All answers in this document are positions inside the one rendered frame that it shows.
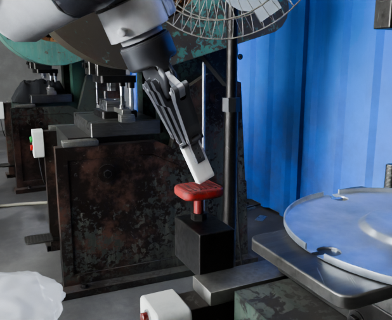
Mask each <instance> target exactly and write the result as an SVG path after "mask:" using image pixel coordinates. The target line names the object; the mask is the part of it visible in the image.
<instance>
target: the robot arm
mask: <svg viewBox="0 0 392 320"><path fill-rule="evenodd" d="M93 12H95V14H98V17H99V19H100V21H101V24H102V25H103V28H104V29H105V32H106V34H107V36H108V39H109V41H110V43H111V44H117V43H121V44H122V47H123V48H121V52H120V53H121V55H122V57H123V59H124V62H125V64H126V66H127V68H128V70H129V71H130V72H131V73H137V72H142V73H143V76H144V78H145V80H146V81H145V83H144V84H142V87H143V89H144V90H145V92H146V93H147V95H148V96H149V98H150V99H151V101H152V103H153V105H154V107H155V109H156V111H157V113H158V115H159V116H160V118H161V120H162V122H163V123H164V126H165V127H166V129H167V131H168V133H169V135H170V137H171V138H172V139H176V142H177V143H178V144H179V147H180V149H181V151H182V153H183V156H184V158H185V160H186V163H187V165H188V167H189V169H190V171H191V173H192V175H193V178H194V180H195V182H196V183H198V184H202V183H203V182H205V181H206V180H208V179H210V178H211V177H213V176H214V172H213V170H212V168H211V165H210V163H209V161H208V158H207V156H206V153H205V152H204V149H203V147H202V144H201V142H200V139H201V138H203V137H204V136H203V133H202V130H201V127H200V123H199V120H198V117H197V113H196V111H195V107H194V105H193V101H192V98H191V95H190V86H189V83H188V82H187V81H186V80H184V81H182V82H180V79H179V77H178V74H177V72H176V71H175V70H174V69H173V67H172V65H171V64H170V63H169V60H170V58H171V57H173V56H174V55H175V54H176V47H175V45H174V42H173V40H172V37H171V35H170V33H169V31H168V30H167V29H162V23H164V22H166V21H167V20H168V17H170V16H171V15H172V14H173V13H175V12H176V7H175V5H174V2H173V0H0V33H1V34H2V35H4V36H6V37H7V38H9V39H10V40H12V41H14V42H37V41H38V40H40V39H42V38H43V37H45V36H47V35H48V34H49V33H51V32H53V31H55V30H57V29H59V28H61V27H63V26H65V25H67V24H69V23H71V22H73V21H75V20H77V19H79V18H81V17H83V16H86V15H88V14H90V13H93Z"/></svg>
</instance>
